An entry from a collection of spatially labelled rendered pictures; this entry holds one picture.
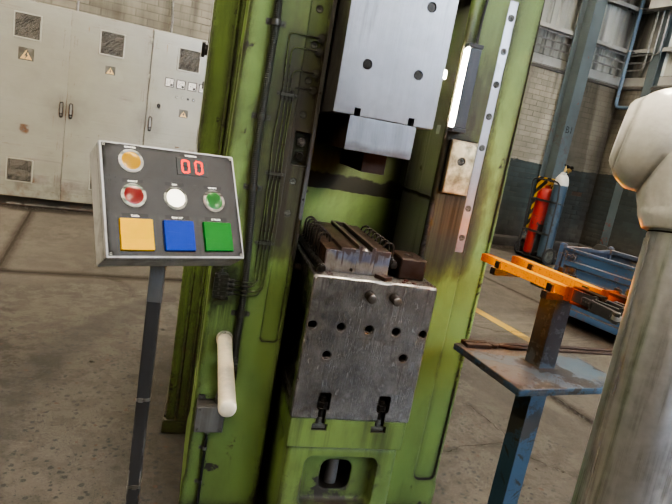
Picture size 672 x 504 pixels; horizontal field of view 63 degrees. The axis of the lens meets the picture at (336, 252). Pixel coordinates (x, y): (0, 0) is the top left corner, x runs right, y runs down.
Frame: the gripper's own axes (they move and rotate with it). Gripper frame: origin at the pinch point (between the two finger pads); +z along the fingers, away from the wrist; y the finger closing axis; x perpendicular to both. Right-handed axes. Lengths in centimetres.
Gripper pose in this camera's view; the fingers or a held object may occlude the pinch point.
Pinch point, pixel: (588, 299)
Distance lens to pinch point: 145.6
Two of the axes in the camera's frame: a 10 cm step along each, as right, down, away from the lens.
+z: -3.8, -2.5, 8.9
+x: 1.7, -9.6, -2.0
